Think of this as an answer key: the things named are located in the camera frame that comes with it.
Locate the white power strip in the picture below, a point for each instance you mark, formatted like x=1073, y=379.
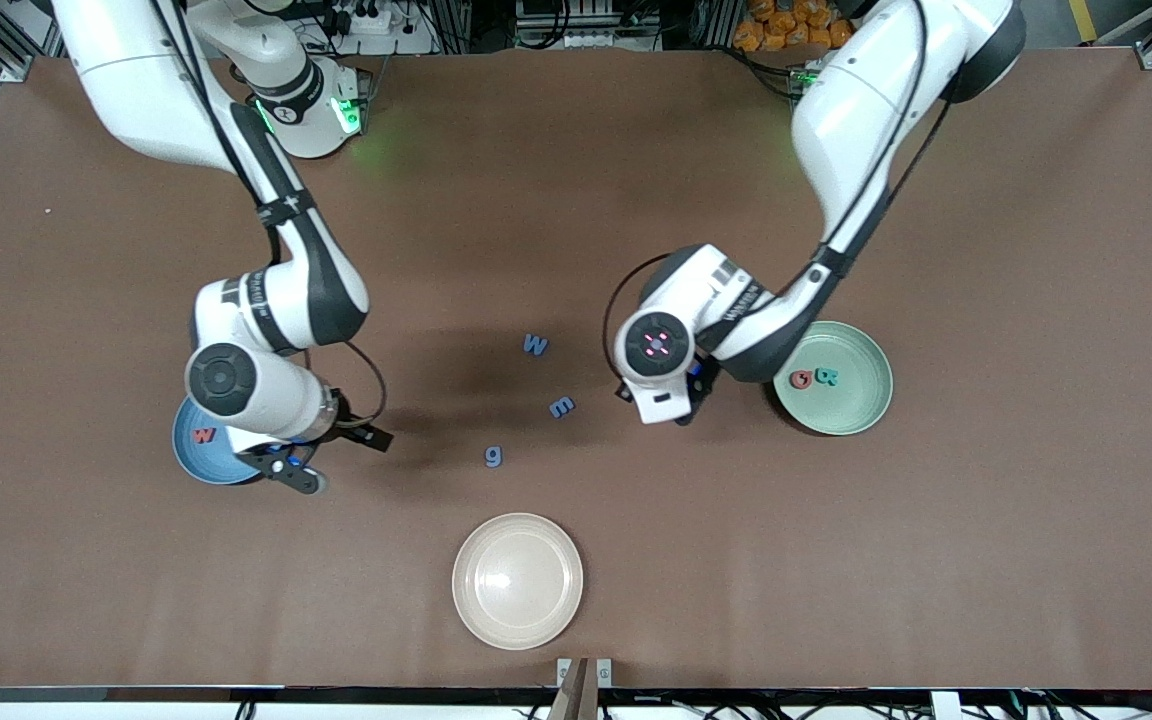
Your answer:
x=386, y=25
x=591, y=40

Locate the red small letter w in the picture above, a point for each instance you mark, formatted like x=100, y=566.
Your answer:
x=204, y=436

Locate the orange bag pile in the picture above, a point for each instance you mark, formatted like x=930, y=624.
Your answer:
x=786, y=25

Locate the blue small letter m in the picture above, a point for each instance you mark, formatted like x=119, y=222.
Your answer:
x=560, y=407

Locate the blue capital letter W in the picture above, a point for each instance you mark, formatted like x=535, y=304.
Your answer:
x=535, y=346

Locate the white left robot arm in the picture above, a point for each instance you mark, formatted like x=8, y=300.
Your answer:
x=866, y=100

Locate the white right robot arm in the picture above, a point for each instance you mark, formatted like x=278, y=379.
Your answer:
x=136, y=80

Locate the metal table edge bracket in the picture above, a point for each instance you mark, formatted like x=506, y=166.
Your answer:
x=604, y=672

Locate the green plate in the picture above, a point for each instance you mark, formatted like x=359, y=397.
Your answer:
x=851, y=405

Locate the black table edge rail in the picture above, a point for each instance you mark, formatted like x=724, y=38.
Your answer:
x=236, y=693

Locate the blue plate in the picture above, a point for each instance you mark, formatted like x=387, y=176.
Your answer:
x=191, y=455

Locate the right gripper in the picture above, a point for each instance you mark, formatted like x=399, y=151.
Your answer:
x=349, y=429

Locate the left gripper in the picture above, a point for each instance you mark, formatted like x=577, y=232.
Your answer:
x=623, y=393

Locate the teal foam letter R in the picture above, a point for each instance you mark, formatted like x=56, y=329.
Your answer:
x=822, y=376

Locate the red foam letter Q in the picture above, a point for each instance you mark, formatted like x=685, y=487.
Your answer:
x=794, y=380

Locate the cream plate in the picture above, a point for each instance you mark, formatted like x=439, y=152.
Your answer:
x=517, y=581

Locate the blue small letter g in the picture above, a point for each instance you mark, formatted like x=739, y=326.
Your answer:
x=499, y=456

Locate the grey mount pole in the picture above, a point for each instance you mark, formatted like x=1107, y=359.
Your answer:
x=571, y=700

